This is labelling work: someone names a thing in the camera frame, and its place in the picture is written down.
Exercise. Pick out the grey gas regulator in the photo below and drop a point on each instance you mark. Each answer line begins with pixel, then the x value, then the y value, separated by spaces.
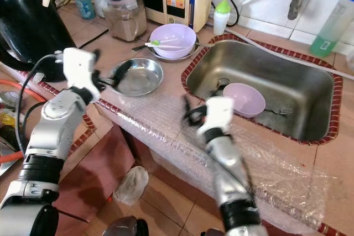
pixel 10 99

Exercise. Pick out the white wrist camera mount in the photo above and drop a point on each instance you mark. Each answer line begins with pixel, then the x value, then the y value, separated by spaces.
pixel 77 70
pixel 217 114

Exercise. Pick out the purple plastic bowl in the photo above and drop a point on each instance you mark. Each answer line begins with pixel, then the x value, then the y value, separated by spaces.
pixel 246 99
pixel 177 34

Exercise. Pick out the dark metal spoon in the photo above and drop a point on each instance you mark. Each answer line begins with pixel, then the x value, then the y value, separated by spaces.
pixel 221 83

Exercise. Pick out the stainless steel sink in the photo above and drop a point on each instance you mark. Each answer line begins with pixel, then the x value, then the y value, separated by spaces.
pixel 293 78

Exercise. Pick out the small white bottle green cap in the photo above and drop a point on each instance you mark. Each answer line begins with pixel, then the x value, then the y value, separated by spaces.
pixel 221 20

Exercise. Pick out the silver gas stove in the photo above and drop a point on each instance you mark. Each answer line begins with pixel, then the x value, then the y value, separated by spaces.
pixel 11 139

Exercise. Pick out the green white plastic spoon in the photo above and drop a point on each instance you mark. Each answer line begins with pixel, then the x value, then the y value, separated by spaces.
pixel 155 43

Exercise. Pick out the dark right robot leg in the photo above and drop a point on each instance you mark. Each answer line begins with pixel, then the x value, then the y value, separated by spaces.
pixel 213 232

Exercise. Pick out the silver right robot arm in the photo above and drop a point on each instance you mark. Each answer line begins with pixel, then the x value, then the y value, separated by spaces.
pixel 232 175

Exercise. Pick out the metal fork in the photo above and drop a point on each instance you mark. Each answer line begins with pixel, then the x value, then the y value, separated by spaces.
pixel 281 111

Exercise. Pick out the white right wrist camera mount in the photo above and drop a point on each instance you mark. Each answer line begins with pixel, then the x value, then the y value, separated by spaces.
pixel 217 114

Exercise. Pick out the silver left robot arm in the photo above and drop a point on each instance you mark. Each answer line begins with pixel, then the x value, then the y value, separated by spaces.
pixel 58 131

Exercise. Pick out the white plastic bag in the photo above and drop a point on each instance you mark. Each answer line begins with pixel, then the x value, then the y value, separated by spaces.
pixel 131 186

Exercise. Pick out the white blender with brown contents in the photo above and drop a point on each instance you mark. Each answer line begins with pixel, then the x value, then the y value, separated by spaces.
pixel 124 23

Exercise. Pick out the stainless steel plate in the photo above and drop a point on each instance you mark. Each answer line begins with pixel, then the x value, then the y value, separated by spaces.
pixel 144 78
pixel 155 55

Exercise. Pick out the green dish soap bottle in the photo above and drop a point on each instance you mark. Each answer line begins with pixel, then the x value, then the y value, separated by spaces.
pixel 329 37

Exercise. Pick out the yellow crumpled wrapper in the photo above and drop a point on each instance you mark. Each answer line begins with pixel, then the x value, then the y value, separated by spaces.
pixel 8 119

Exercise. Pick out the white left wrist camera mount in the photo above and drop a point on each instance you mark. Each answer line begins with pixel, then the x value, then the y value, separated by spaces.
pixel 77 70

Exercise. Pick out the black electric kettle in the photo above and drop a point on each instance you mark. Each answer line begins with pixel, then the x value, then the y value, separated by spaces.
pixel 27 26

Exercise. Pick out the clear bubble wrap sheet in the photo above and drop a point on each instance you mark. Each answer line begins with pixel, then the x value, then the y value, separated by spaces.
pixel 160 125

